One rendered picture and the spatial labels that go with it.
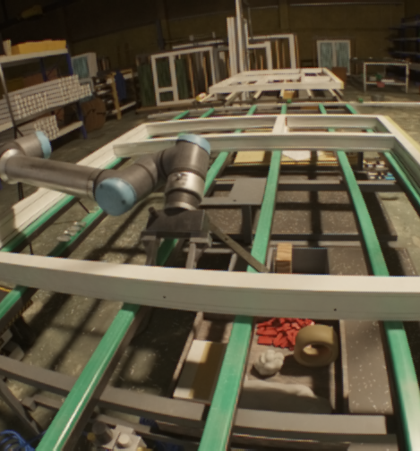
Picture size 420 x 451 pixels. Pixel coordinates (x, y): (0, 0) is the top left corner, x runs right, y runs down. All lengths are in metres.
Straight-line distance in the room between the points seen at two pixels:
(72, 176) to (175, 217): 0.30
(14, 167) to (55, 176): 0.21
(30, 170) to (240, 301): 0.70
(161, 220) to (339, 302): 0.41
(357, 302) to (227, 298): 0.24
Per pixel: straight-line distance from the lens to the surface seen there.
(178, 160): 0.80
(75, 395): 0.61
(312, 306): 0.62
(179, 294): 0.66
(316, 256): 1.16
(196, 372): 0.79
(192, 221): 0.73
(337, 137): 1.54
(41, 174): 0.99
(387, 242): 1.47
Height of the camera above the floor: 1.32
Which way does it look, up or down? 29 degrees down
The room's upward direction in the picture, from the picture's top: 8 degrees counter-clockwise
